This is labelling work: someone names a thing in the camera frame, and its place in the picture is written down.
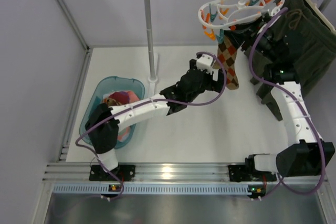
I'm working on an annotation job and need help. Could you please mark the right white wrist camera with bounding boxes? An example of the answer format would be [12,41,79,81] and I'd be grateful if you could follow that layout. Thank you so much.
[261,5,282,19]

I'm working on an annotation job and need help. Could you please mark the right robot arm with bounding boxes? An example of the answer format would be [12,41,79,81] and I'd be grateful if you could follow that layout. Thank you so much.
[224,16,335,177]

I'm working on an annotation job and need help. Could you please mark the teal plastic basin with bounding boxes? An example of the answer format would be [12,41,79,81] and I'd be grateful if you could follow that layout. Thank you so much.
[79,76,145,149]

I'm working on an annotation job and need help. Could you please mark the white round clip hanger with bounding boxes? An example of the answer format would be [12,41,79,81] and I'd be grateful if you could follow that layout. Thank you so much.
[198,0,285,43]

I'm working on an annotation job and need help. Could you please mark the argyle brown orange sock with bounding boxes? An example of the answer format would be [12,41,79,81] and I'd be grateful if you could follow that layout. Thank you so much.
[217,36,239,90]

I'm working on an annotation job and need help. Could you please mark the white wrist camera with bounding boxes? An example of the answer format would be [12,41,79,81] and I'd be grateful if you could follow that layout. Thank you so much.
[190,52,216,74]
[261,5,282,19]

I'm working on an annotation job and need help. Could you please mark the pink patterned sock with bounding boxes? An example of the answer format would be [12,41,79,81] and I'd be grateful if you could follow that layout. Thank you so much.
[118,90,140,144]

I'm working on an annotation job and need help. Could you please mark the dark green shorts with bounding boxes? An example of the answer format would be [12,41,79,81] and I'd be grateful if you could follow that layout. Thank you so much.
[249,0,336,122]

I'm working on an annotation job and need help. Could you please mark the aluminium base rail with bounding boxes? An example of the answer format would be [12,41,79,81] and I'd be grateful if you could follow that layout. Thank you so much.
[41,162,326,183]

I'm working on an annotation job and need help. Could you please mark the grey slotted cable duct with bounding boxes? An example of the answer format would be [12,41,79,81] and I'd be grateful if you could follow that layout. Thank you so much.
[52,183,276,196]

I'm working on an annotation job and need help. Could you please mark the white clothes hanger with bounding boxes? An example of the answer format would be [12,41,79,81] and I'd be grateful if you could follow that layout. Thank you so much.
[303,0,335,34]

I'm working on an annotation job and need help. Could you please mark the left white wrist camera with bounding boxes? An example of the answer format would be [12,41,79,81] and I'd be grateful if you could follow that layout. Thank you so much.
[190,52,216,74]

